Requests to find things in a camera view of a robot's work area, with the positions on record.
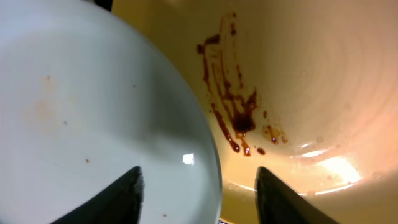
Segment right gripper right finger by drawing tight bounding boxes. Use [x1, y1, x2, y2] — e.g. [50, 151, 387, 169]
[256, 167, 337, 224]

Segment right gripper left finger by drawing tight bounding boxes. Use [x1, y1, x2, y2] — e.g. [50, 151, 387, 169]
[53, 166, 144, 224]

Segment light blue plate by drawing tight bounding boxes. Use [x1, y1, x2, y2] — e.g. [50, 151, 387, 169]
[1, 1, 222, 223]

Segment yellow plate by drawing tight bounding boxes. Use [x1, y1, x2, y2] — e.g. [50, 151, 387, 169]
[112, 1, 397, 223]

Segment black round tray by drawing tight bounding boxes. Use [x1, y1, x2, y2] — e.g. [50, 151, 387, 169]
[93, 0, 113, 11]

